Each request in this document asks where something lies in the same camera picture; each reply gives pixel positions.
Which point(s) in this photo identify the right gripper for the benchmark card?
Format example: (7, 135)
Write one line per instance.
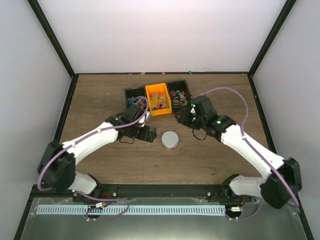
(184, 118)

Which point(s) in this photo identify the clear plastic cup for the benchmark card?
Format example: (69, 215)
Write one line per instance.
(169, 146)

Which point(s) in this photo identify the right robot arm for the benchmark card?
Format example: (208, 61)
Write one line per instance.
(280, 179)

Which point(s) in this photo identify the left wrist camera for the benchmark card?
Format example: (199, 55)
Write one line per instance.
(144, 119)

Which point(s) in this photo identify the orange candy bin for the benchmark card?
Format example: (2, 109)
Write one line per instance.
(158, 99)

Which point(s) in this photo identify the black bin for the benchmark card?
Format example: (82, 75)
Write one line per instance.
(179, 94)
(136, 96)

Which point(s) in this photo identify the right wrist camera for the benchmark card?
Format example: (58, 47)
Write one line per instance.
(193, 110)

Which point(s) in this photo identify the light blue slotted rail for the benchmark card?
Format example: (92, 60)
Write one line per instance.
(134, 210)

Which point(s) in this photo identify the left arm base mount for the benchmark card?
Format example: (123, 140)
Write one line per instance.
(97, 195)

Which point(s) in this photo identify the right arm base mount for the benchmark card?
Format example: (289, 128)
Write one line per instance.
(222, 192)

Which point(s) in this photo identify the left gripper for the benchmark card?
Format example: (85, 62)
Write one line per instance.
(151, 137)

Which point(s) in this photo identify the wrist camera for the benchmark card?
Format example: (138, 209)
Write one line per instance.
(144, 119)
(193, 110)

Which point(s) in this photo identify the white round lid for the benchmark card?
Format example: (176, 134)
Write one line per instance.
(170, 138)

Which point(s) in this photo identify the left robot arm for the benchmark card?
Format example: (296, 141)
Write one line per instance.
(57, 168)

